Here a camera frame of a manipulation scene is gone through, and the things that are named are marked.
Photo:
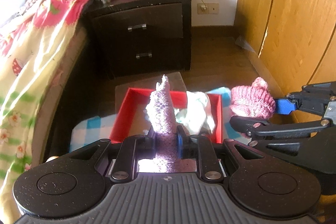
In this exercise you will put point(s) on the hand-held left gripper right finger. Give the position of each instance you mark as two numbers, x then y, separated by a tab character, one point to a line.
180	140

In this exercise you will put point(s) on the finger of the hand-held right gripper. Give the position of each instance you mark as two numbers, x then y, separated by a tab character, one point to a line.
284	106
275	129

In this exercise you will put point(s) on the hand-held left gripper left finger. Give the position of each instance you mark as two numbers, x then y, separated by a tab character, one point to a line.
151	142

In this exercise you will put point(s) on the purple fluffy towel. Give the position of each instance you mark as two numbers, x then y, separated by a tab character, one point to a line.
162	113

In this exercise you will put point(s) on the pale green cloth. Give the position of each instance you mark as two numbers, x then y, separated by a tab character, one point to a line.
197	111

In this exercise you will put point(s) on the pink knitted hat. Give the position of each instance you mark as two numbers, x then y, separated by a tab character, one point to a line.
249	100

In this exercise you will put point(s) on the red cardboard box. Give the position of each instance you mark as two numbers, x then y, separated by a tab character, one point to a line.
123	119

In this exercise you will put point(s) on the blue checked tablecloth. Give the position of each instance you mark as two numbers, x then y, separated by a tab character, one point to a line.
92	129

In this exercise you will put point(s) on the clear plastic scrap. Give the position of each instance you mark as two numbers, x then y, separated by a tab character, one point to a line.
244	44

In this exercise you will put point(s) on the wooden wardrobe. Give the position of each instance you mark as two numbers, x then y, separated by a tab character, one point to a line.
288	16

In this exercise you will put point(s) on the dark wooden nightstand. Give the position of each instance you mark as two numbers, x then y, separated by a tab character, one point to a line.
147	29

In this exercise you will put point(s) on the floral blanket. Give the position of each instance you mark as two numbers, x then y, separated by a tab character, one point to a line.
34	56

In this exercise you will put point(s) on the bed frame with mattress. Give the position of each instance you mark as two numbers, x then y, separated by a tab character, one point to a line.
78	77

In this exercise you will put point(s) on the wall power socket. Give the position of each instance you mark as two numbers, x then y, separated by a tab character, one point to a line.
208	8

